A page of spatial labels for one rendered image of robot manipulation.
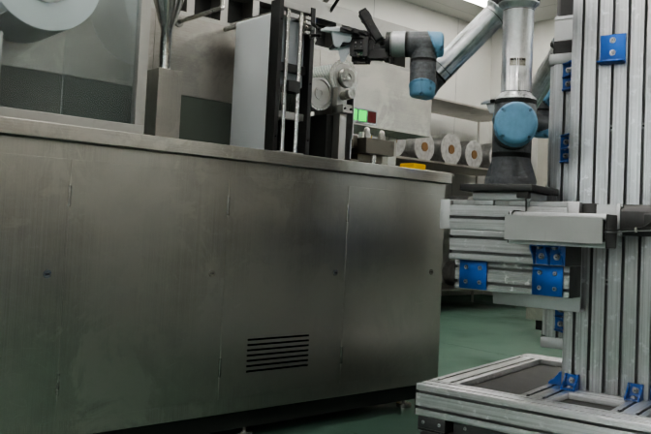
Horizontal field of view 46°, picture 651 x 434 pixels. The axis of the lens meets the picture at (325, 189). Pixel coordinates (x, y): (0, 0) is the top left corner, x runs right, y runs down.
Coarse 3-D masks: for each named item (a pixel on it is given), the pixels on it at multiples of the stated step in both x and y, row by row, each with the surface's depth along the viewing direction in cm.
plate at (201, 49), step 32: (160, 32) 282; (192, 32) 291; (224, 32) 301; (192, 64) 291; (224, 64) 301; (320, 64) 334; (192, 96) 291; (224, 96) 301; (384, 96) 360; (384, 128) 360; (416, 128) 375
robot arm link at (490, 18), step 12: (492, 0) 230; (480, 12) 233; (492, 12) 230; (468, 24) 234; (480, 24) 230; (492, 24) 230; (468, 36) 231; (480, 36) 231; (456, 48) 231; (468, 48) 231; (444, 60) 232; (456, 60) 232; (444, 72) 232
